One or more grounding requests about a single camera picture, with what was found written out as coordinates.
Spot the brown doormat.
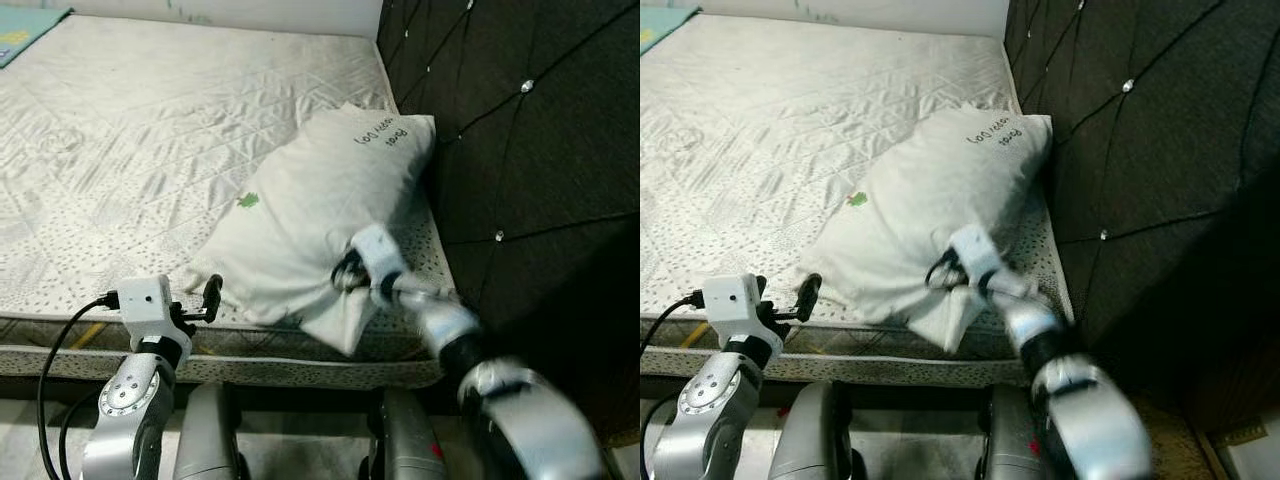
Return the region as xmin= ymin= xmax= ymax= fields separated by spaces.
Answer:
xmin=1130 ymin=398 xmax=1233 ymax=480

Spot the dark tufted headboard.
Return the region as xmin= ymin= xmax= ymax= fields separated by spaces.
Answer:
xmin=374 ymin=0 xmax=641 ymax=443
xmin=999 ymin=0 xmax=1280 ymax=433

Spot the teal heart-print blanket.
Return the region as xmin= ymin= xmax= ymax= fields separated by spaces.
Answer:
xmin=0 ymin=5 xmax=74 ymax=70
xmin=640 ymin=3 xmax=702 ymax=57

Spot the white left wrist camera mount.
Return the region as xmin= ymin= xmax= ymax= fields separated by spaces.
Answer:
xmin=117 ymin=274 xmax=187 ymax=347
xmin=699 ymin=272 xmax=774 ymax=347

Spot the silver left robot leg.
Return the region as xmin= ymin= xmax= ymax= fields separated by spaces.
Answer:
xmin=764 ymin=379 xmax=867 ymax=480
xmin=171 ymin=381 xmax=252 ymax=480

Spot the silver right robot leg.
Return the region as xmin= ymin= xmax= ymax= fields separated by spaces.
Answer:
xmin=359 ymin=384 xmax=447 ymax=480
xmin=974 ymin=384 xmax=1052 ymax=480

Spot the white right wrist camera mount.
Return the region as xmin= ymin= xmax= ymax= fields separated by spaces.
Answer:
xmin=944 ymin=221 xmax=1007 ymax=292
xmin=349 ymin=221 xmax=412 ymax=292

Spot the silver robot leg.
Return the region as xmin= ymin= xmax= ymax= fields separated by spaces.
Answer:
xmin=974 ymin=384 xmax=1052 ymax=480
xmin=171 ymin=381 xmax=252 ymax=480
xmin=359 ymin=384 xmax=447 ymax=480
xmin=764 ymin=379 xmax=867 ymax=480

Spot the grey patterned mattress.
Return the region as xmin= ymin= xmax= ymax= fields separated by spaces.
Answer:
xmin=0 ymin=10 xmax=462 ymax=391
xmin=640 ymin=10 xmax=1077 ymax=387

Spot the white pillow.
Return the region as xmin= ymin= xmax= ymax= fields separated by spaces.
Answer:
xmin=794 ymin=99 xmax=1054 ymax=354
xmin=179 ymin=99 xmax=439 ymax=360

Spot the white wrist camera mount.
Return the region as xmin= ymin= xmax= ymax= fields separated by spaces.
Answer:
xmin=117 ymin=274 xmax=187 ymax=347
xmin=699 ymin=272 xmax=774 ymax=347
xmin=349 ymin=221 xmax=412 ymax=292
xmin=944 ymin=221 xmax=1007 ymax=292

